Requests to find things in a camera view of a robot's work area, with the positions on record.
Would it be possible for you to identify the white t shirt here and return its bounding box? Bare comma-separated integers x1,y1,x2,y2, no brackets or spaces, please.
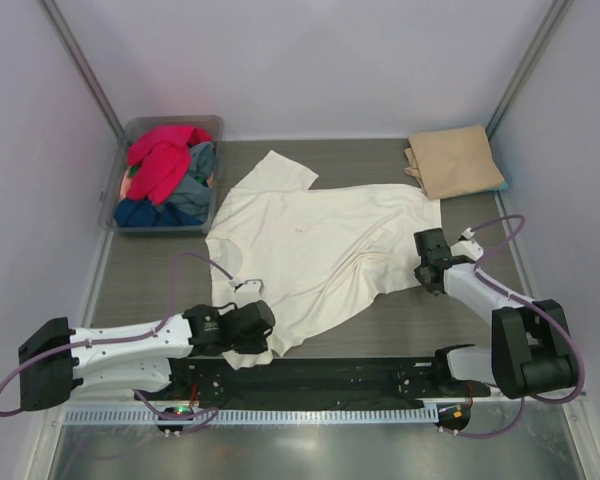
206,151,442,369

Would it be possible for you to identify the slotted cable duct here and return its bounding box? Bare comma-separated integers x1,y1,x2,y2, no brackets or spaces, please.
62,404,439,426

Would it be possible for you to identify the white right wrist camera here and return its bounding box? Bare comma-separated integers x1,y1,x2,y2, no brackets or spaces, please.
450,228,484,262

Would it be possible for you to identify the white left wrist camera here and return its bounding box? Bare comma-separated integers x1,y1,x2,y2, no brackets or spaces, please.
234,279,264,296

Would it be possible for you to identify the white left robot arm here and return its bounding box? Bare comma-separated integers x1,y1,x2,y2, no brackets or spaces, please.
18,300,275,412

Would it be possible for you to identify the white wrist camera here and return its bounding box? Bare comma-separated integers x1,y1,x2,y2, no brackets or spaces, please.
450,228,484,262
234,279,264,296

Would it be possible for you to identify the grey blue t shirt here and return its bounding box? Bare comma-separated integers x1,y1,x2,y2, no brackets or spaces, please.
168,142,216,224

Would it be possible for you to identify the dark blue t shirt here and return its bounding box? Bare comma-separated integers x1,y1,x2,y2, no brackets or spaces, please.
113,198,201,228

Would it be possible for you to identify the right aluminium frame post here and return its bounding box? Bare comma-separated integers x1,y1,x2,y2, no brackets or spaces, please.
485,0,574,139

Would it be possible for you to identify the folded light blue t shirt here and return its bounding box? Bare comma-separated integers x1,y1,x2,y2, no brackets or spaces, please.
493,182,509,192

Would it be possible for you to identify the peach pink garment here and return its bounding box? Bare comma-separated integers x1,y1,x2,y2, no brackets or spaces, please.
119,169,132,200

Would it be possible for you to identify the clear plastic bin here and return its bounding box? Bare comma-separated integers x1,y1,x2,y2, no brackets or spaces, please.
99,115,224,235

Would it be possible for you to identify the round black base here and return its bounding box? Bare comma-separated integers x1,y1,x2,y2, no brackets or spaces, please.
436,403,471,433
156,406,194,437

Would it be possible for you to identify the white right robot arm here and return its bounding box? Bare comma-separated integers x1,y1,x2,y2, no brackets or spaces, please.
414,228,584,404

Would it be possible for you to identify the red t shirt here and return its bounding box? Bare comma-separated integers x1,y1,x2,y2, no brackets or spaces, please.
127,125,212,204

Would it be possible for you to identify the right round black base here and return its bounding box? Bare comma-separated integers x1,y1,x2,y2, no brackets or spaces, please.
436,403,471,433

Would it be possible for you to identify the folded beige t shirt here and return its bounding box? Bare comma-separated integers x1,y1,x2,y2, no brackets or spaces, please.
404,124,506,200

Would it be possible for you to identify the aluminium frame post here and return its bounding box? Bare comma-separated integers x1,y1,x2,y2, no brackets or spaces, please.
38,0,124,141
485,0,574,139

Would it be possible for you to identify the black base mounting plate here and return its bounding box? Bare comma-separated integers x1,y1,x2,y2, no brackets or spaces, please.
156,357,490,411

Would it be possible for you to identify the left round black base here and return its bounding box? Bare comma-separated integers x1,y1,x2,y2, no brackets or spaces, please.
156,406,194,437

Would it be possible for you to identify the left aluminium frame post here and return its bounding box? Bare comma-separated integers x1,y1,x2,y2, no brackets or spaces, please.
38,0,124,141

